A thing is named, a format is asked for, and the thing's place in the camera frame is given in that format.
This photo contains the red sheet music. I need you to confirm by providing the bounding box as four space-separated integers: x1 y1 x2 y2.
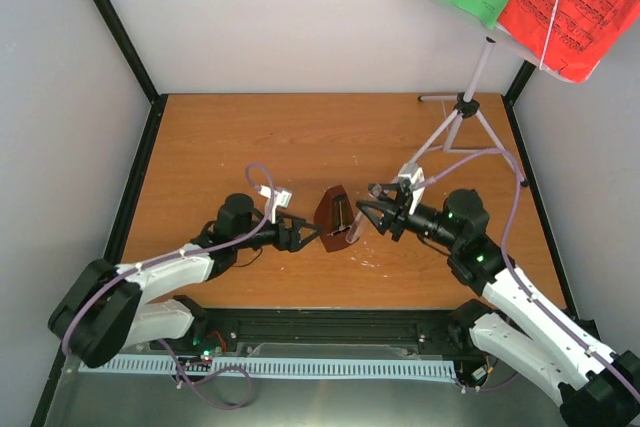
498 0 639 83

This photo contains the clear plastic metronome cover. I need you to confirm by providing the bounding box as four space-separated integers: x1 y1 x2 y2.
346 184 382 244

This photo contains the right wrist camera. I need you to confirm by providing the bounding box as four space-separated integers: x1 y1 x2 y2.
397 162 425 214

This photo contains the brown wooden metronome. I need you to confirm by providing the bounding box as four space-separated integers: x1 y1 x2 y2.
313 184 355 253

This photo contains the black aluminium frame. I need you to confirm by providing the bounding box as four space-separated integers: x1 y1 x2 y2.
29 0 631 427

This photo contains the lilac music stand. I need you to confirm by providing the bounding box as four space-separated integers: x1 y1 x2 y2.
409 37 506 163

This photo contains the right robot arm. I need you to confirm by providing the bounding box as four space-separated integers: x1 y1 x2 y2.
356 182 639 426

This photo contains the light blue cable duct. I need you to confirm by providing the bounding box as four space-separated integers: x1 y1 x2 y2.
78 354 456 383

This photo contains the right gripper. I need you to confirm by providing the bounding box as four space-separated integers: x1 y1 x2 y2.
356 183 460 250

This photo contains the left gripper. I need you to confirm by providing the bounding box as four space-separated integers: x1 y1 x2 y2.
235 210 323 253

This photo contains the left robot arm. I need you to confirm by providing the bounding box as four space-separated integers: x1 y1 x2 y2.
48 190 323 368

